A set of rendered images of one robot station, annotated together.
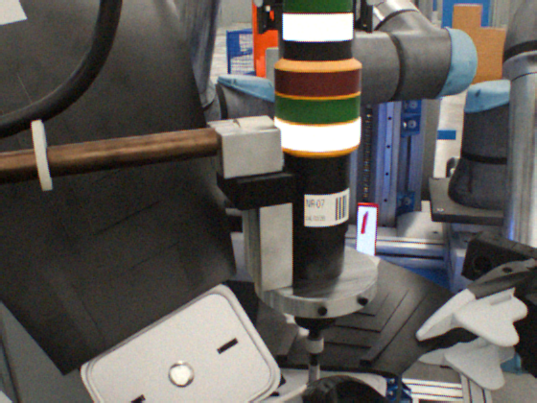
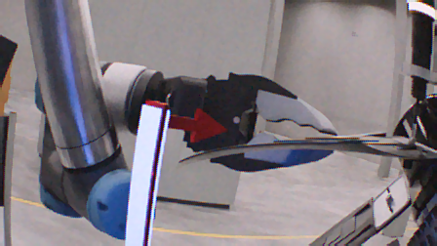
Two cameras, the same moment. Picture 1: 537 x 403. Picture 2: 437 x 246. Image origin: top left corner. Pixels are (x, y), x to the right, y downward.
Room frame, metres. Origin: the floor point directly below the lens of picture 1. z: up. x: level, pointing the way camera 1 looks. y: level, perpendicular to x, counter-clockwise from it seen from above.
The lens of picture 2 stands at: (1.00, 0.21, 1.21)
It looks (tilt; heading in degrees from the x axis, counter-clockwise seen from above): 3 degrees down; 216
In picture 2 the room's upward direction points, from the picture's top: 11 degrees clockwise
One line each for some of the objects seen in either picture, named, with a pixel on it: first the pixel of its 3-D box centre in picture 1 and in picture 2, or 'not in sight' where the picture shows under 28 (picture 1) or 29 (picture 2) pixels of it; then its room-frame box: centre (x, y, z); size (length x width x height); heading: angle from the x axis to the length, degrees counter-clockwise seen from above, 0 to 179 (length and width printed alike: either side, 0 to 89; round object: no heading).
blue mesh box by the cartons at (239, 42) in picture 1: (275, 63); not in sight; (7.75, -0.18, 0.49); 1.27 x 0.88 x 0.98; 154
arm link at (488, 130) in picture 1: (498, 115); not in sight; (1.03, -0.45, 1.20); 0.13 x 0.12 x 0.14; 73
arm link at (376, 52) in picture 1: (331, 71); not in sight; (0.56, -0.07, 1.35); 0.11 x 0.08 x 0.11; 111
